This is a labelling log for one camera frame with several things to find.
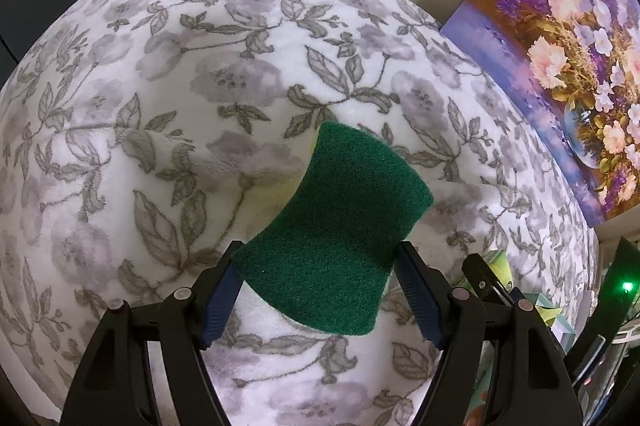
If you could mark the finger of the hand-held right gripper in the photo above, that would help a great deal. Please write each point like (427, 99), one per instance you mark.
(482, 273)

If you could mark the small green cardboard box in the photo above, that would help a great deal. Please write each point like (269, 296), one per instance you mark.
(500, 263)

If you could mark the grey floral fleece blanket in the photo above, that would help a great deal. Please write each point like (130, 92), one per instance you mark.
(150, 106)

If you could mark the lime green cloth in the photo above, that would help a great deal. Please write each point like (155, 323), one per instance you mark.
(550, 314)

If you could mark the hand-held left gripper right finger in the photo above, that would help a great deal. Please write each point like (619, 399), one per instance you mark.
(420, 301)

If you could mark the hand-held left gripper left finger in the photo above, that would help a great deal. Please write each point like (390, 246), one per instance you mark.
(220, 301)

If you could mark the green and yellow sponge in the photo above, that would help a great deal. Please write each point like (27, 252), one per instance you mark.
(340, 226)

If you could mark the floral still life painting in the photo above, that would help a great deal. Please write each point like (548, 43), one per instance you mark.
(550, 56)

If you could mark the teal rimmed white tray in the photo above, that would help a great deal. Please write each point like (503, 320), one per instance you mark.
(545, 298)

